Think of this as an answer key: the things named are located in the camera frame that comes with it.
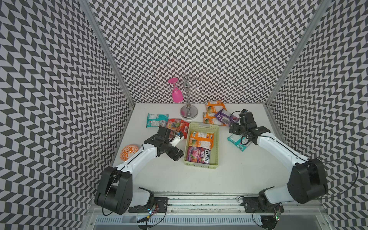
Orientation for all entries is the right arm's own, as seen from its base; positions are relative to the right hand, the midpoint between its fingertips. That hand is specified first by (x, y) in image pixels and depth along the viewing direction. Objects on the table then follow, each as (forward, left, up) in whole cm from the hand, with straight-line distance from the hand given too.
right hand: (237, 129), depth 88 cm
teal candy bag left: (+15, +54, -10) cm, 57 cm away
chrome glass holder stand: (+25, +30, -10) cm, 40 cm away
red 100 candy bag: (+8, +38, -7) cm, 39 cm away
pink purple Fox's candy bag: (-13, +24, -9) cm, 29 cm away
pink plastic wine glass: (+28, +39, +3) cm, 48 cm away
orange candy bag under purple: (+16, +15, -10) cm, 24 cm away
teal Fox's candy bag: (-1, -1, -11) cm, 11 cm away
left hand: (-11, +38, -6) cm, 40 cm away
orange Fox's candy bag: (-1, +21, -11) cm, 24 cm away
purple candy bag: (+18, +2, -10) cm, 21 cm away
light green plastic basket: (+6, +16, -9) cm, 19 cm away
